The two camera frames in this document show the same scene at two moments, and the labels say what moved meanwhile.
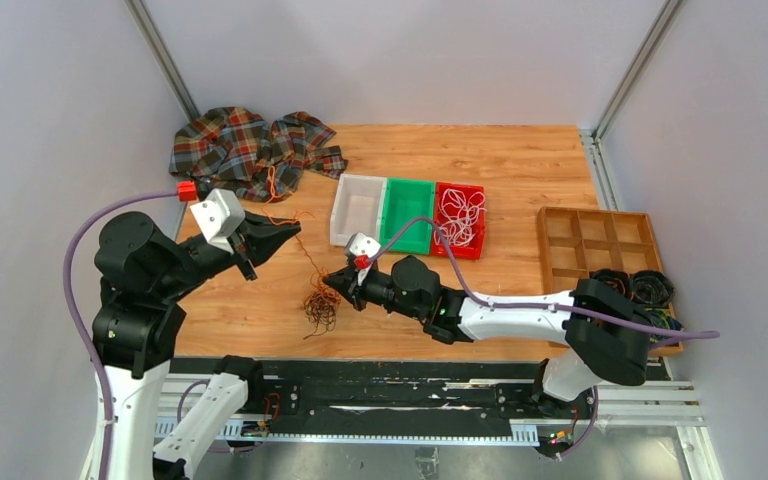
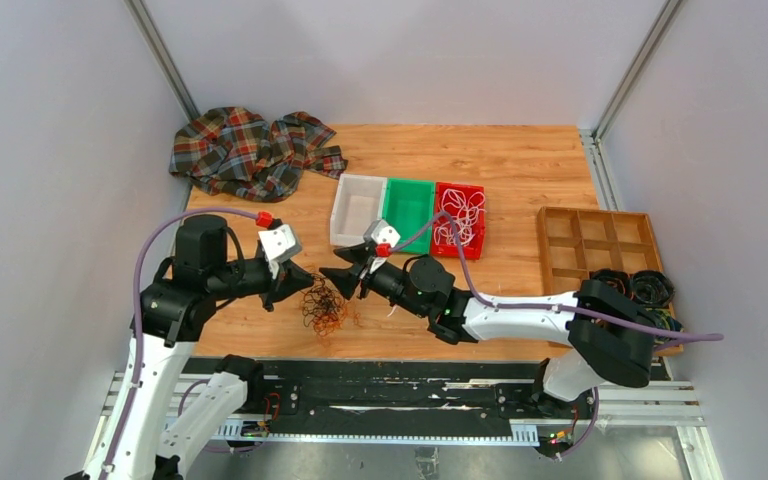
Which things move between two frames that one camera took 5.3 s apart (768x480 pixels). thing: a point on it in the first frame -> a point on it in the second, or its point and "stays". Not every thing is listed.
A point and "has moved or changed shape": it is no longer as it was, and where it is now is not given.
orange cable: [296, 221] has moved or changed shape
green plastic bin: [406, 200] stays
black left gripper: [264, 235] -> [290, 279]
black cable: [321, 305] stays
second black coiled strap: [652, 287] stays
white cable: [457, 214] stays
